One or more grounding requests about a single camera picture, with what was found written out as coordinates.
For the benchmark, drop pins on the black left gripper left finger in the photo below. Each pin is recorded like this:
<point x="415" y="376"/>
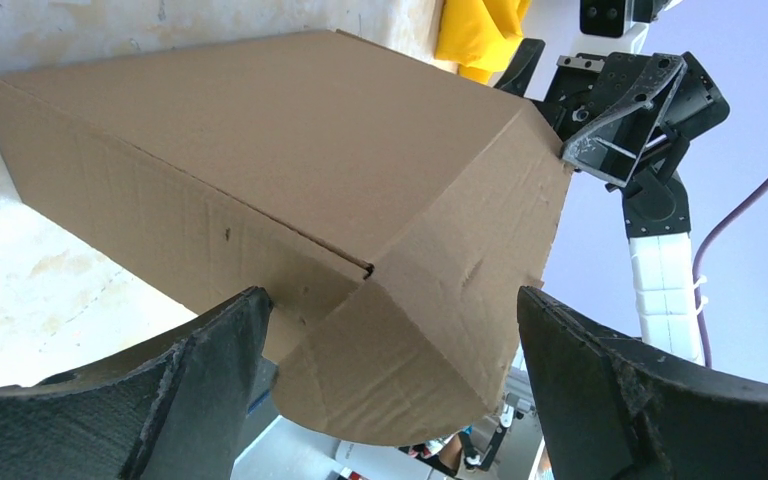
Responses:
<point x="171" y="407"/>

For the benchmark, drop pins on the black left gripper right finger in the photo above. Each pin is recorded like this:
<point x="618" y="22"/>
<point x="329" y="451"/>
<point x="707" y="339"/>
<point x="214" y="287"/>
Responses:
<point x="613" y="407"/>

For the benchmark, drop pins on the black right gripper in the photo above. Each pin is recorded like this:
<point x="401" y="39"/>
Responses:
<point x="616" y="113"/>

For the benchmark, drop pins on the brown cardboard box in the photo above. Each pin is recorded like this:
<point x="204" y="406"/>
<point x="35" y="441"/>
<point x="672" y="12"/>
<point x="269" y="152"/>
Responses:
<point x="390" y="209"/>

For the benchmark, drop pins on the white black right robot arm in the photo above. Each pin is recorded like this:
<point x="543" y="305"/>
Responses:
<point x="655" y="202"/>

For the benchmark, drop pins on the yellow cloth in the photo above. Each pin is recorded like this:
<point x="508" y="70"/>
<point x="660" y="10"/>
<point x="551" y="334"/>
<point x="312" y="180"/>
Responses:
<point x="480" y="36"/>

